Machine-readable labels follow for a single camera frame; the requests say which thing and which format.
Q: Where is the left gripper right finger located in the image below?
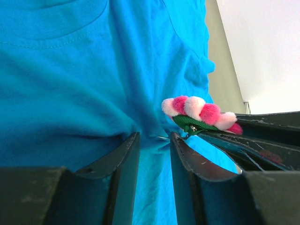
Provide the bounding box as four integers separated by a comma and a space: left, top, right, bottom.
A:
171, 133, 300, 225

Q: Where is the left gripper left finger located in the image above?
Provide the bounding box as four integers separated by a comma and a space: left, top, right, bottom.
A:
0, 133, 140, 225

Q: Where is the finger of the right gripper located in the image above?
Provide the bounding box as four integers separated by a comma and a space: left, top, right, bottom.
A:
236, 111, 300, 145
199, 131, 300, 171

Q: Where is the pink flower smiley brooch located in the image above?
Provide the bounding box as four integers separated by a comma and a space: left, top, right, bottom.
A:
161, 96, 243, 140

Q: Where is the blue t-shirt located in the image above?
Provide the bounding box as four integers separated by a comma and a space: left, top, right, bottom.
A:
0, 0, 240, 225

